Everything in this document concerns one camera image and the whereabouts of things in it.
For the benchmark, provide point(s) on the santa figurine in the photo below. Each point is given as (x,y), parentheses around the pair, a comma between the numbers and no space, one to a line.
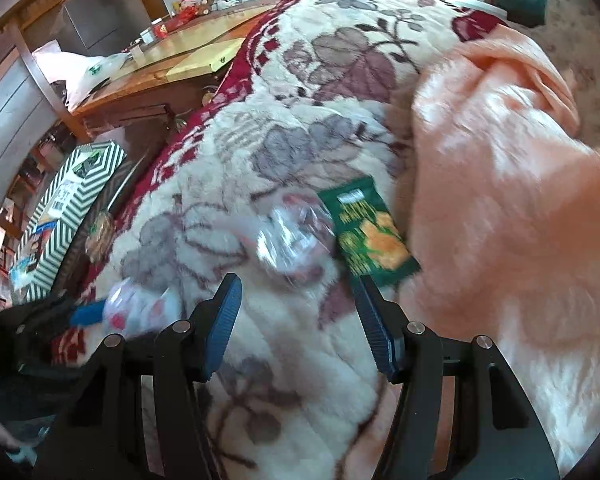
(187,9)

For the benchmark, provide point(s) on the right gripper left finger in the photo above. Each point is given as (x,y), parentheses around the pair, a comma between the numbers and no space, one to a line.
(99,434)

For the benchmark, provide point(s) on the floral plush blanket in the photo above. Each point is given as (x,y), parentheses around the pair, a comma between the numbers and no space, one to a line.
(318,96)

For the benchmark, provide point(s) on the green biscuit packet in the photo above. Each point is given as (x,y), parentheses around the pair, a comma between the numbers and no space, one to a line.
(366,233)

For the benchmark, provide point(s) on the green round cracker pack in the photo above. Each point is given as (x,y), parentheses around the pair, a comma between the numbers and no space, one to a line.
(99,238)

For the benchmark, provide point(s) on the wooden chair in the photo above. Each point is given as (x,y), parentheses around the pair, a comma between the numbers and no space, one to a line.
(29,107)

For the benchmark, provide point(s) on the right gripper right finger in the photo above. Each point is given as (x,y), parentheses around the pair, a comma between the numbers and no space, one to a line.
(495,433)

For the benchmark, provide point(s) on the pink blanket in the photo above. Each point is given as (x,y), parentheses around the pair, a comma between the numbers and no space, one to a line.
(506,225)

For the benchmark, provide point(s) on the green chevron storage box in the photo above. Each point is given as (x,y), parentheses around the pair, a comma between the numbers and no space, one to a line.
(57,217)

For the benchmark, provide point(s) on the clear plastic bag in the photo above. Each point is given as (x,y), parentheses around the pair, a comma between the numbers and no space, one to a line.
(296,239)

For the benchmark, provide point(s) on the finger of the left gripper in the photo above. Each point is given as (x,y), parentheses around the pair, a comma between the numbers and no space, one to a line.
(88,314)

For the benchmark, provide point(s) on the wooden coffee table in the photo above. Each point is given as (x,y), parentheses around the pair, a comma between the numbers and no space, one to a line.
(172,76)

